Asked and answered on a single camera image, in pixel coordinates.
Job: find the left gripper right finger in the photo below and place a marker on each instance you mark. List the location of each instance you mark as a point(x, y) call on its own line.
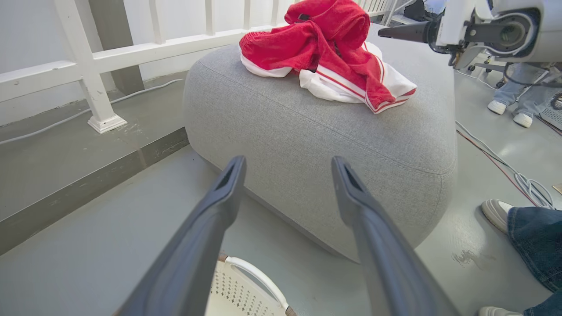
point(382, 245)

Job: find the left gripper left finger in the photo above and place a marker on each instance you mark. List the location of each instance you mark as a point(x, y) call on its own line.
point(193, 245)

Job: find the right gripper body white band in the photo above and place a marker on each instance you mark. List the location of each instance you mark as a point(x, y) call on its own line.
point(456, 26)

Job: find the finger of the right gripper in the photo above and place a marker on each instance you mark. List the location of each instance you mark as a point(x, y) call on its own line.
point(404, 31)

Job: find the plain red garment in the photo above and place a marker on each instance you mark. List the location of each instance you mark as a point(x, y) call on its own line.
point(333, 22)

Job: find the red white striped garment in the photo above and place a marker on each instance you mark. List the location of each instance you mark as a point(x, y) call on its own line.
point(342, 87)

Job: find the grey fabric sofa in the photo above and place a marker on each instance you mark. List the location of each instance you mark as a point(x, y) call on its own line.
point(307, 145)

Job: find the black equipment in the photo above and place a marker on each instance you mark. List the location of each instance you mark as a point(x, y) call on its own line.
point(415, 9)

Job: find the office chair base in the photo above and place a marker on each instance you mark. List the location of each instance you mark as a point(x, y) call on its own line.
point(485, 66)

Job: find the white plastic laundry basket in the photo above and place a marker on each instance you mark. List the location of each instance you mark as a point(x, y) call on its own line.
point(237, 294)

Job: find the light blue jeans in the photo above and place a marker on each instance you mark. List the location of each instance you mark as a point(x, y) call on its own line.
point(522, 90)

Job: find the grey white sneaker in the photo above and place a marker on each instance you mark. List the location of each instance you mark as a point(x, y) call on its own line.
point(496, 213)
point(496, 312)

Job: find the grey ribbed panel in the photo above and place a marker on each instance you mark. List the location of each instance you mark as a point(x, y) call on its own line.
point(553, 116)

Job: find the dark blue jeans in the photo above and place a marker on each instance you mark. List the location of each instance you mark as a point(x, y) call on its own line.
point(538, 245)

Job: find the brown cardboard piece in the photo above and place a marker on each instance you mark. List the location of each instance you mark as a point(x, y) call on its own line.
point(558, 188)

